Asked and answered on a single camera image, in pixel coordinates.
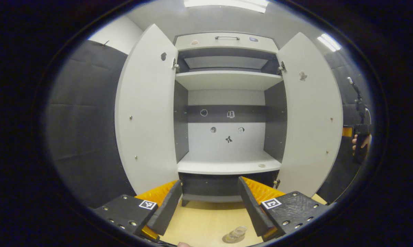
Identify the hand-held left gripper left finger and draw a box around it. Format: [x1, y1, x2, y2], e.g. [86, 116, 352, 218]
[93, 180, 183, 240]

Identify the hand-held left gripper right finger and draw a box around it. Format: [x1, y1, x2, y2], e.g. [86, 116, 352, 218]
[237, 176, 338, 242]

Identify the clear plastic bottle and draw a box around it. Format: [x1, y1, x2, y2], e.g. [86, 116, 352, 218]
[227, 225, 248, 241]

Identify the grey cabinet door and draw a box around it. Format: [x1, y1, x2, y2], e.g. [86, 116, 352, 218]
[276, 32, 344, 198]
[114, 23, 179, 195]

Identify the small ceiling light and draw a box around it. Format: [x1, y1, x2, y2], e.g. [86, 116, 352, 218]
[317, 33, 342, 52]

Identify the black backdrop cloth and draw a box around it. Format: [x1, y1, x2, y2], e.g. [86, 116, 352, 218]
[45, 39, 374, 209]

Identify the large ceiling light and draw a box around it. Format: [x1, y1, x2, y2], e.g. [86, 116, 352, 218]
[184, 0, 269, 14]

